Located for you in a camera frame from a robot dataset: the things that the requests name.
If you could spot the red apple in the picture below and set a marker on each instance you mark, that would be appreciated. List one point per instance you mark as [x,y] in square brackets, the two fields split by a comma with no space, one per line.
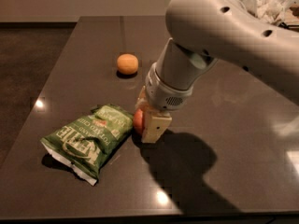
[138,121]

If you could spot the green jalapeno chip bag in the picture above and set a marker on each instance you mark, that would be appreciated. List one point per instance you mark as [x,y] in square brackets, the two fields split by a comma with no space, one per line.
[84,145]

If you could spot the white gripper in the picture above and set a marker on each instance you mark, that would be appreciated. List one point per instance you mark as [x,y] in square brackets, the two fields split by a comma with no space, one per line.
[163,94]

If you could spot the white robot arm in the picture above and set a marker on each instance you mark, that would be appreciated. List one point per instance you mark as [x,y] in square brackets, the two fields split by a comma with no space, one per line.
[201,32]

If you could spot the orange fruit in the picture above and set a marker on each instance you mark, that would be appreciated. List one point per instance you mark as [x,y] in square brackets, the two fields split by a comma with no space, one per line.
[127,64]

